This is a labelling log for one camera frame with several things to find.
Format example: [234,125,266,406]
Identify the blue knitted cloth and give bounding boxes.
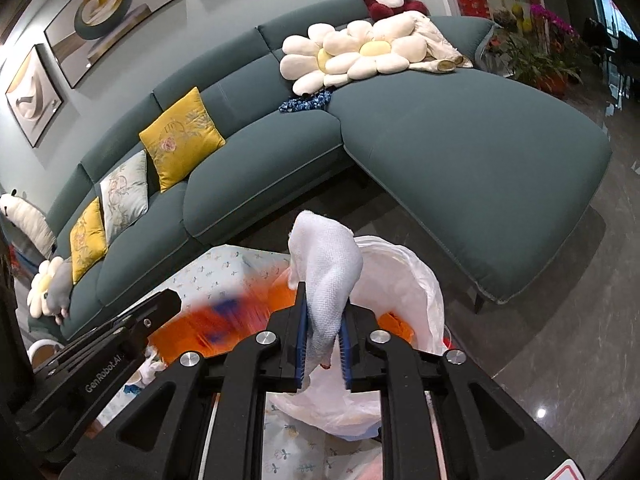
[278,87,335,114]

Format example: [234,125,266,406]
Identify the dark green sofa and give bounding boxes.
[47,0,613,343]

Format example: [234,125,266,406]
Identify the small white flower cushion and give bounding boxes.
[27,256,66,318]

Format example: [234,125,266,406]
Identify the wide framed abstract painting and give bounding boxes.
[44,0,184,90]

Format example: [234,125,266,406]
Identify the crumpled white tissue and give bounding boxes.
[134,349,168,387]

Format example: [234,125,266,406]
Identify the panda plush toy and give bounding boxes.
[0,189,58,261]

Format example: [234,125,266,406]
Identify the magenta orchid plant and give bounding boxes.
[530,4,582,37]

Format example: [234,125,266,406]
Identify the white plastic trash bag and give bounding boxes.
[280,235,449,441]

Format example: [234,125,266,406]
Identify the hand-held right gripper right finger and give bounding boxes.
[337,305,586,480]

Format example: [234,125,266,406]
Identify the green potted plant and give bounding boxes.
[487,25,583,97]

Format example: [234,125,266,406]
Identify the pale floral pillow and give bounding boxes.
[99,150,150,246]

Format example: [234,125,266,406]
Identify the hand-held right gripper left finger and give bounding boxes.
[60,282,308,480]

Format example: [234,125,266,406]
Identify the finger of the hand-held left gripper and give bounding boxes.
[32,289,182,377]

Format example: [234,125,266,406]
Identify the small yellow embroidered pillow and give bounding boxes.
[69,196,109,286]

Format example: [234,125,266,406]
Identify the dark dining chairs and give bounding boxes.
[582,15,640,92]

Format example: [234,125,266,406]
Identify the large yellow embroidered pillow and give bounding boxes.
[139,86,227,194]

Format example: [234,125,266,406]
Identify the floral print tablecloth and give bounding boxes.
[95,242,386,480]

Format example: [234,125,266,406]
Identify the small framed abstract painting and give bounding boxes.
[5,44,65,149]

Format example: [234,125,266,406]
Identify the orange snack packet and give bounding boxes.
[149,270,301,362]

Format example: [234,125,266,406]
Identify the white woven cloth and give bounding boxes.
[287,210,364,368]

